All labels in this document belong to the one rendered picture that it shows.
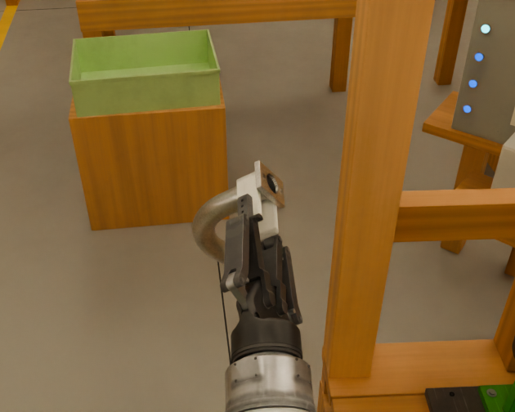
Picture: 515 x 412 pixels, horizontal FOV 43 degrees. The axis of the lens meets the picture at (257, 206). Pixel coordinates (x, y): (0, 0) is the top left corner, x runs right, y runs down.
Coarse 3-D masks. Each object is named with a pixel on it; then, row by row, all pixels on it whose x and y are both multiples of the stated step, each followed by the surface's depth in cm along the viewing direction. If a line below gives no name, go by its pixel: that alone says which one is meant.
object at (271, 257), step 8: (280, 240) 79; (264, 248) 79; (272, 248) 78; (280, 248) 78; (264, 256) 78; (272, 256) 77; (280, 256) 78; (264, 264) 77; (272, 264) 76; (280, 264) 77; (272, 272) 76; (280, 272) 76; (272, 280) 75; (280, 280) 75; (280, 288) 73; (280, 296) 73; (280, 304) 72; (280, 312) 72
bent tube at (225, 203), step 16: (256, 176) 78; (272, 176) 81; (224, 192) 82; (272, 192) 79; (208, 208) 83; (224, 208) 82; (192, 224) 87; (208, 224) 84; (208, 240) 88; (224, 240) 92; (224, 256) 91
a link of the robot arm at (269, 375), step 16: (272, 352) 66; (240, 368) 65; (256, 368) 64; (272, 368) 64; (288, 368) 64; (304, 368) 66; (240, 384) 64; (256, 384) 63; (272, 384) 63; (288, 384) 63; (304, 384) 64; (240, 400) 63; (256, 400) 62; (272, 400) 62; (288, 400) 62; (304, 400) 63
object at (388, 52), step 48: (384, 0) 88; (432, 0) 88; (384, 48) 92; (384, 96) 97; (384, 144) 102; (384, 192) 108; (336, 240) 123; (384, 240) 115; (336, 288) 124; (384, 288) 123; (336, 336) 130
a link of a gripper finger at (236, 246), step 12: (240, 216) 73; (228, 228) 73; (240, 228) 72; (228, 240) 72; (240, 240) 71; (228, 252) 71; (240, 252) 70; (228, 264) 70; (240, 264) 69; (240, 276) 68
